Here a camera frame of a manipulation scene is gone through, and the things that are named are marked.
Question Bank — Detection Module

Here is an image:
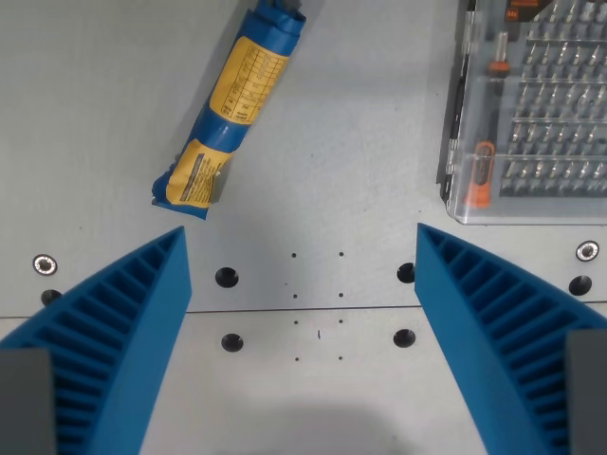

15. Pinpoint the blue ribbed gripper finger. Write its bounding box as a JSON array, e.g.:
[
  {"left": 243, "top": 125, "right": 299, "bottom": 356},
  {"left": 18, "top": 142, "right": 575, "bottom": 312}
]
[
  {"left": 414, "top": 223, "right": 607, "bottom": 455},
  {"left": 0, "top": 225, "right": 193, "bottom": 455}
]

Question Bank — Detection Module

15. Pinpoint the blue and yellow rolled bag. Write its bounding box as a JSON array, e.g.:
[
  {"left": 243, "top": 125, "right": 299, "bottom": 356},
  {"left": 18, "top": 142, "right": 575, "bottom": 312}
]
[{"left": 151, "top": 0, "right": 307, "bottom": 221}]

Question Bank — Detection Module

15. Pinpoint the clear screwdriver bit set case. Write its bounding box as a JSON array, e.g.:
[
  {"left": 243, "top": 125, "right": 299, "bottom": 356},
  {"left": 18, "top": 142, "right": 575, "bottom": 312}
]
[{"left": 436, "top": 0, "right": 607, "bottom": 226}]

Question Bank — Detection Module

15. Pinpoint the black and orange extension bar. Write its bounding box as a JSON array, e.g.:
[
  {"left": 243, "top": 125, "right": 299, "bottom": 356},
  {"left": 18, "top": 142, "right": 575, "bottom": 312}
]
[{"left": 488, "top": 30, "right": 511, "bottom": 97}]

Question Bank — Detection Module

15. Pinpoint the orange and black screwdriver handle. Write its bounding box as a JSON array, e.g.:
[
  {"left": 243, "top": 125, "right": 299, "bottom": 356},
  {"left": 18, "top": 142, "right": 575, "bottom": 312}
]
[{"left": 463, "top": 140, "right": 497, "bottom": 209}]

